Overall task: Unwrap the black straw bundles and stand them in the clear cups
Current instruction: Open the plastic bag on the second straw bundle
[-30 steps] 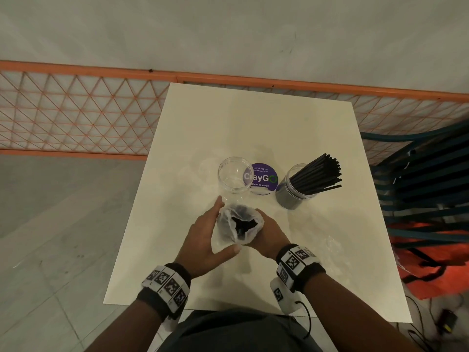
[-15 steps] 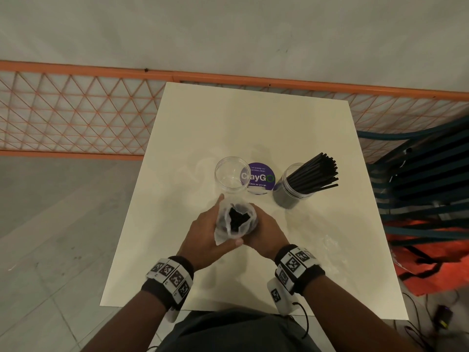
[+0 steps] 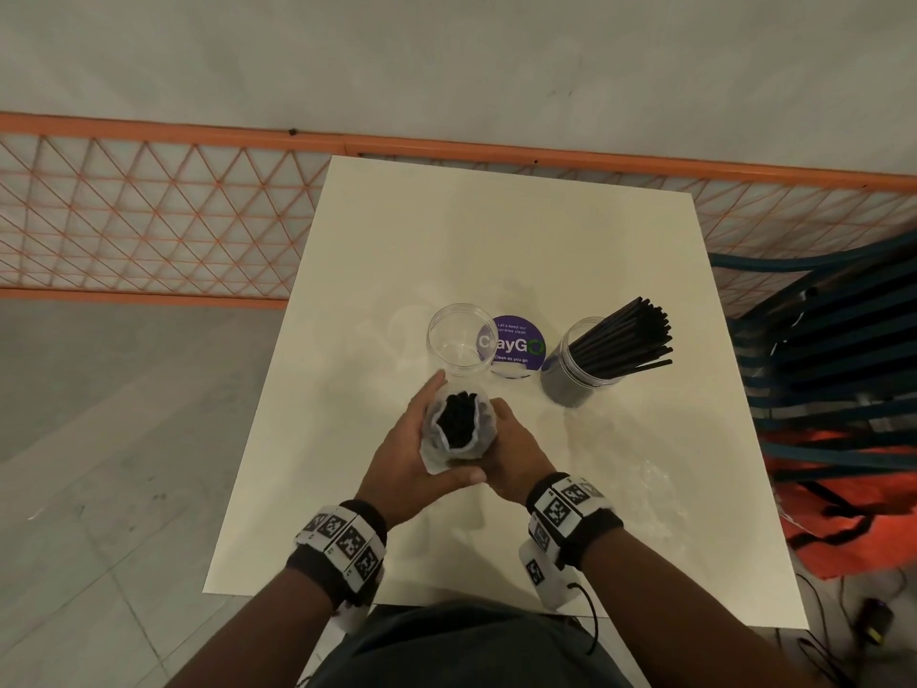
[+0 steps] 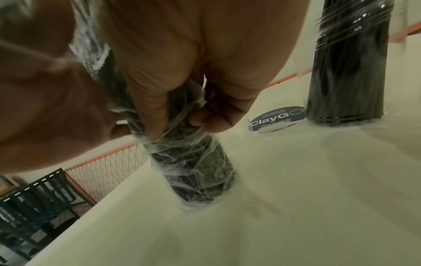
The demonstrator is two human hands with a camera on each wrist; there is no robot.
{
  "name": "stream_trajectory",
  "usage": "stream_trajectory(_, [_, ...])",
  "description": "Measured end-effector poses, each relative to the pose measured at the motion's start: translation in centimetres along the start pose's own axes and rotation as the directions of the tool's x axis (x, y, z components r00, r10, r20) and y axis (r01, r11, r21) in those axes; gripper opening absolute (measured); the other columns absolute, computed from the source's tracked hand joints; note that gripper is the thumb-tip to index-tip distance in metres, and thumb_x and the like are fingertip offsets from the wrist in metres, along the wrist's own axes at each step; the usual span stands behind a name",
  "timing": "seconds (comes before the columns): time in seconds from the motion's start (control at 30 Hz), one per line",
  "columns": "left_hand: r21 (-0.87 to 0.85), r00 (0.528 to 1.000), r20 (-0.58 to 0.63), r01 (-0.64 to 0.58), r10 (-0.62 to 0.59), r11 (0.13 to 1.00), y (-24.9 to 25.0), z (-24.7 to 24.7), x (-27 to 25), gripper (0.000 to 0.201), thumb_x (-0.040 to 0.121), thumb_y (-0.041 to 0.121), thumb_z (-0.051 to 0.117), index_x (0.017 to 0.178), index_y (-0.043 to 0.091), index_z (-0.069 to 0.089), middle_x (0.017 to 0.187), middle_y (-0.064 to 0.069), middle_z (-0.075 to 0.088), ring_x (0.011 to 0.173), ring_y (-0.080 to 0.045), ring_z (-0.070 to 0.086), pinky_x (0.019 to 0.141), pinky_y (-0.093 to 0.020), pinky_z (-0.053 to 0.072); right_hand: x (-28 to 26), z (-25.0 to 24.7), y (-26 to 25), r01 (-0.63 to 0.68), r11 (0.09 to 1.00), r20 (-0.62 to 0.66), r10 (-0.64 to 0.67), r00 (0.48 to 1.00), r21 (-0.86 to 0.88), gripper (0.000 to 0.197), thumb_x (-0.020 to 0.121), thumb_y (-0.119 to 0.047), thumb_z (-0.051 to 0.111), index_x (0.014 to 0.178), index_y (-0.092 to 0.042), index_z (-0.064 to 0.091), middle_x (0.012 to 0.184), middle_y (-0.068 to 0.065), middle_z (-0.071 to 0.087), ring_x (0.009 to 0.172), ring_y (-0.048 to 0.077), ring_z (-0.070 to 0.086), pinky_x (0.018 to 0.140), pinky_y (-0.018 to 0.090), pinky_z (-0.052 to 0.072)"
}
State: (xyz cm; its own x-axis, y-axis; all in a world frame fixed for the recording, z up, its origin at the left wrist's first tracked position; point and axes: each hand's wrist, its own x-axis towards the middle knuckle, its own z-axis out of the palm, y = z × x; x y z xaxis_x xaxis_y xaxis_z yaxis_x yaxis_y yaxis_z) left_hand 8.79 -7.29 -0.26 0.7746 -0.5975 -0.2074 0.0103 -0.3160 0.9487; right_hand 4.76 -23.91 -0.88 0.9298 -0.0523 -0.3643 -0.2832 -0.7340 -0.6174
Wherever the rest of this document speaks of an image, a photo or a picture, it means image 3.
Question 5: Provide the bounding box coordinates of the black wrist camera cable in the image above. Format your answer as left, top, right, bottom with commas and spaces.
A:
565, 579, 600, 657

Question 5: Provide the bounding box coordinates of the black floor cable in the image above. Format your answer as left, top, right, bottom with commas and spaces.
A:
791, 569, 871, 688

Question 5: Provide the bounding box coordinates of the orange mesh fence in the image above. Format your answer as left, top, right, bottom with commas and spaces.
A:
0, 111, 917, 320

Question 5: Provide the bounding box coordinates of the black marker wristband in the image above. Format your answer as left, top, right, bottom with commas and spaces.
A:
525, 472, 625, 571
286, 499, 388, 610

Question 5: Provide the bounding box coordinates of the bundle of short black straws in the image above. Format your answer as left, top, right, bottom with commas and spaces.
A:
436, 391, 480, 452

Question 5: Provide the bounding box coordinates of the round purple sticker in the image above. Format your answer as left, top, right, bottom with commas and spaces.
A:
486, 314, 547, 381

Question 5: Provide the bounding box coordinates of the person's right forearm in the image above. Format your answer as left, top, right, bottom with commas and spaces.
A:
579, 526, 807, 688

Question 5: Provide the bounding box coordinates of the orange bag with black straps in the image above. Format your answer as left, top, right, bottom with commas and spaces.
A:
759, 428, 917, 582

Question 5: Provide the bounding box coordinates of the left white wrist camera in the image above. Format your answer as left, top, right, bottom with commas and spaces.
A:
331, 564, 384, 635

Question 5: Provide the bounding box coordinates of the clear plastic straw bag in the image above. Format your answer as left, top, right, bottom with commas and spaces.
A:
418, 382, 497, 475

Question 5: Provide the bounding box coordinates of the person's right hand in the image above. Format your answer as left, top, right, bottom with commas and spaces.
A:
480, 398, 560, 505

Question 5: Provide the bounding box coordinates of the black power adapter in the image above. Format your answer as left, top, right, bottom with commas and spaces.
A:
855, 597, 897, 647

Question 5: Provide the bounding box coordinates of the blue slatted chair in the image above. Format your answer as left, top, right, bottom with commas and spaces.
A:
708, 232, 917, 488

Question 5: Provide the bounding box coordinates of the empty clear plastic jar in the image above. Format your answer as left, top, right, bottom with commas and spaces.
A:
427, 302, 500, 378

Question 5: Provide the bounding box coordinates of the person's left hand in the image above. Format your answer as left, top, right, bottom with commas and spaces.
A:
355, 370, 489, 530

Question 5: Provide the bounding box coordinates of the person's grey clothing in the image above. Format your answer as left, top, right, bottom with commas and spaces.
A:
307, 600, 635, 688

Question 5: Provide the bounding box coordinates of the right black marker wristband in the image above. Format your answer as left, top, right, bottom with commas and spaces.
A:
525, 472, 625, 571

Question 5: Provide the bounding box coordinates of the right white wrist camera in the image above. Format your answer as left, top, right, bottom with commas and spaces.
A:
516, 538, 587, 614

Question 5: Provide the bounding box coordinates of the person's left forearm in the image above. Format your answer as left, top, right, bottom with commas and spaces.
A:
166, 564, 339, 688

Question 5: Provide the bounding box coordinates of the left black marker wristband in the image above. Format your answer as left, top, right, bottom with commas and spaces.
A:
286, 499, 388, 610

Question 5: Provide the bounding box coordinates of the bundle of long black straws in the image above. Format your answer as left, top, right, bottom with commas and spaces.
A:
566, 297, 675, 385

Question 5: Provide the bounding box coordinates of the clear jar holding straws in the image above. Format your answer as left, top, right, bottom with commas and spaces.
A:
539, 316, 626, 409

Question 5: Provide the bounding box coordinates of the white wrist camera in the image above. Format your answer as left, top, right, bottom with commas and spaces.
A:
516, 538, 587, 614
331, 564, 384, 635

